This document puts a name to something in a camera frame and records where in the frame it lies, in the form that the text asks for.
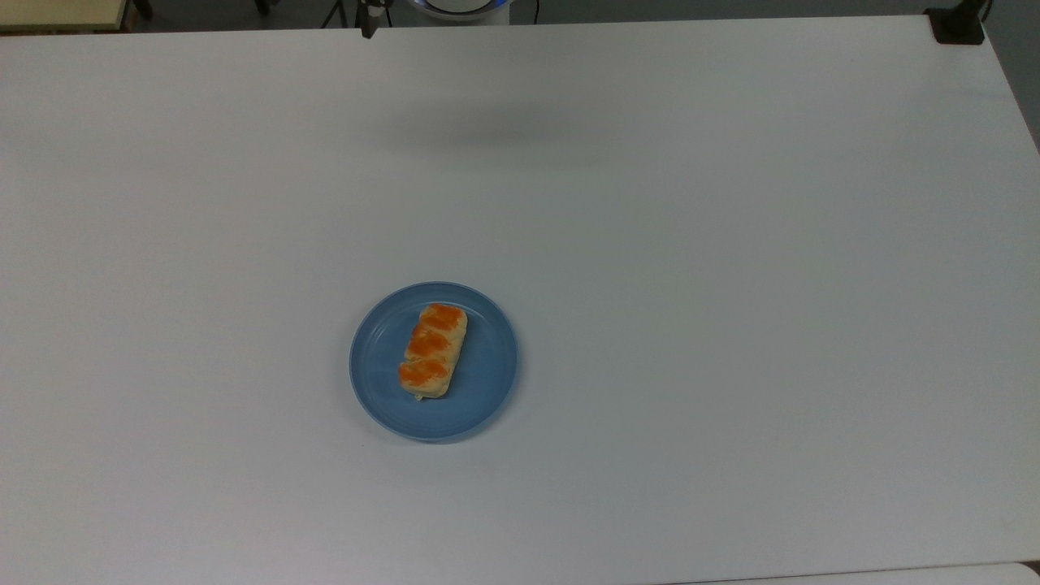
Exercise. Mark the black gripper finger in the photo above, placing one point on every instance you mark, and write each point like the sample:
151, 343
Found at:
370, 24

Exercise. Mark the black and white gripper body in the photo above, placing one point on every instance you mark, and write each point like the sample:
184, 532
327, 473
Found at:
375, 4

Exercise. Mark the bread with orange glaze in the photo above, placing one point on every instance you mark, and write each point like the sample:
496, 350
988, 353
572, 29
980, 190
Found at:
433, 351

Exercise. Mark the blue round plate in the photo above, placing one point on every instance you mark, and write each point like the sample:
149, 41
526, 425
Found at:
487, 366

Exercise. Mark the black tripod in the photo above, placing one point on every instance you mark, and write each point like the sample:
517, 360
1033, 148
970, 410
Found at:
340, 11

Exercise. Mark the yellow wooden table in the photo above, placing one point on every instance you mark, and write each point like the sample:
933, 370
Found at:
57, 13

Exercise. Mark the black table clamp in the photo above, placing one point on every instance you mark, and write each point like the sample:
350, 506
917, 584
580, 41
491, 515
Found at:
957, 26

